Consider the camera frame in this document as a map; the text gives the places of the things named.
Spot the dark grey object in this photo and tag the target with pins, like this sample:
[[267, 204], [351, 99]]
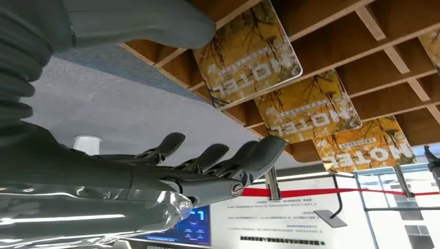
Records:
[[433, 165]]

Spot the metal framed glass partition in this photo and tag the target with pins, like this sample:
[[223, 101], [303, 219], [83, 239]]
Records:
[[395, 220]]

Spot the silver stanchion post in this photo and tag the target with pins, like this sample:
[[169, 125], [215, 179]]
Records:
[[273, 185], [404, 182]]

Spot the red barrier belt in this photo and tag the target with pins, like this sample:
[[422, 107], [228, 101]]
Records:
[[309, 192]]

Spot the wooden grid card rack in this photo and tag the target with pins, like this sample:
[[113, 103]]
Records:
[[378, 62]]

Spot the ribbed grey right arm sleeve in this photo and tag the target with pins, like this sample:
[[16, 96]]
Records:
[[20, 51]]

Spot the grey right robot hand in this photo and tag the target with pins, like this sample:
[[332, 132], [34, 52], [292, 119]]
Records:
[[86, 178]]

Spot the blue display screen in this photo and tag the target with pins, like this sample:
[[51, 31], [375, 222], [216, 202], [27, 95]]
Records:
[[192, 228]]

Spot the white cylinder post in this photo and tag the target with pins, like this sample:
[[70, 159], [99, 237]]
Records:
[[87, 144]]

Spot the black sign stand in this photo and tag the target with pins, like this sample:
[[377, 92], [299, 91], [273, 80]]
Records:
[[330, 218]]

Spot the yellow hotel key card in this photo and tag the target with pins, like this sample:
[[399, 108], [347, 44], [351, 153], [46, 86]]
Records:
[[309, 110], [364, 147], [247, 55]]

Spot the white printed notice board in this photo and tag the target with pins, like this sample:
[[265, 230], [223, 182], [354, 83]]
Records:
[[268, 223]]

